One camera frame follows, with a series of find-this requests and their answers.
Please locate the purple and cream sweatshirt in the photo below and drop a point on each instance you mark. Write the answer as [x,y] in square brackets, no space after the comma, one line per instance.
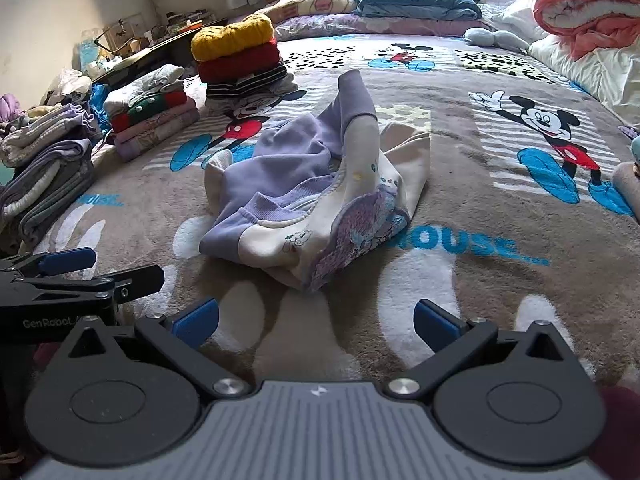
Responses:
[300,180]

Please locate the purple floral pillow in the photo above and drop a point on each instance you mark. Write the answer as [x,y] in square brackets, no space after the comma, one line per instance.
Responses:
[375,25]

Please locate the light blue plush toy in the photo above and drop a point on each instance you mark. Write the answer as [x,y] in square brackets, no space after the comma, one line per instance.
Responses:
[495,37]

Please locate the folded grey pants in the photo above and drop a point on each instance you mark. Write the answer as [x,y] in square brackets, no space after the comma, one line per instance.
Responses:
[50,200]

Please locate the folded cream ribbed garment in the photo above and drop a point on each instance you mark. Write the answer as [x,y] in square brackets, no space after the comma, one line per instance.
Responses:
[40,132]

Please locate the purple cloth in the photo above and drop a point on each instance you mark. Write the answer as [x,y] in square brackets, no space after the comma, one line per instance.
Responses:
[10,106]

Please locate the folded pink blanket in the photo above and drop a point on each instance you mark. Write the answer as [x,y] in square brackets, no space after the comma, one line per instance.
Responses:
[585,10]

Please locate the teal plush toy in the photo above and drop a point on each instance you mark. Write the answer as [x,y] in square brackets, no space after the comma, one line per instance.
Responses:
[634,147]

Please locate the folded lilac pants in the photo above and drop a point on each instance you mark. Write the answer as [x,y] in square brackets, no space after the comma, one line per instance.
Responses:
[50,157]

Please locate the white fluffy duvet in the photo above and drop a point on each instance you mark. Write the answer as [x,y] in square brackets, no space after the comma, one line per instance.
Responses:
[590,67]

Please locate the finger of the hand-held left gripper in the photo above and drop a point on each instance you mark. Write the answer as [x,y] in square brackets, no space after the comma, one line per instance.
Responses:
[67,261]
[135,280]

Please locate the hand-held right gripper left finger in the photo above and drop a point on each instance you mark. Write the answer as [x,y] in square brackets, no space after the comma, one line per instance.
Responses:
[197,320]

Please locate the folded lilac printed garment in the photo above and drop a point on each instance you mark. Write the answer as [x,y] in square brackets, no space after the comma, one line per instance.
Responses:
[150,137]

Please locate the blue plastic bag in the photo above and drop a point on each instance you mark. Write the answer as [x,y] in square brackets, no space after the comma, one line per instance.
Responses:
[99,102]

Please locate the white crumpled cloth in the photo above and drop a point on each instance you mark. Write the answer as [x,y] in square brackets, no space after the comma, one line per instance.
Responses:
[67,85]

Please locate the folded blue quilt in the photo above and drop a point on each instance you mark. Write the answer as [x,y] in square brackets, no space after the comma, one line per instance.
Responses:
[415,2]

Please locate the folded black striped garment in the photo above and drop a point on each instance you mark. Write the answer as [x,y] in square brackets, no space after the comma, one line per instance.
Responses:
[245,85]

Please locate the beige folded cloth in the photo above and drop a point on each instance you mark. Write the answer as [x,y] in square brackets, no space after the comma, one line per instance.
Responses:
[627,182]

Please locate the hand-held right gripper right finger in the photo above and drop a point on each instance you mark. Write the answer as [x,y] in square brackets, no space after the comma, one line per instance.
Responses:
[435,327]

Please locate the dark cluttered table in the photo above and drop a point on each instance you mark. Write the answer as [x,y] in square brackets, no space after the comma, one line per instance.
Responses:
[135,55]

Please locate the folded yellow knit sweater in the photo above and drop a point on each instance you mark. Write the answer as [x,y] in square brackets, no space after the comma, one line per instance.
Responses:
[232,37]

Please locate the cartoon mouse printed blanket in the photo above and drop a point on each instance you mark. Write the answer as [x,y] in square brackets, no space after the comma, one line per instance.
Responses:
[500,210]

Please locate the folded red green sweater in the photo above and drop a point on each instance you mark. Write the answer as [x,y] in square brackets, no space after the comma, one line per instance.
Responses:
[150,110]

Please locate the pink yellow printed pillow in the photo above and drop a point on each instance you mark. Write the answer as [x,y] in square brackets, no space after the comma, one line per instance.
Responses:
[310,5]

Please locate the folded pink garment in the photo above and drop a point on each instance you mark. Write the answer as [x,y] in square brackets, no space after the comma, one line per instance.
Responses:
[155,122]

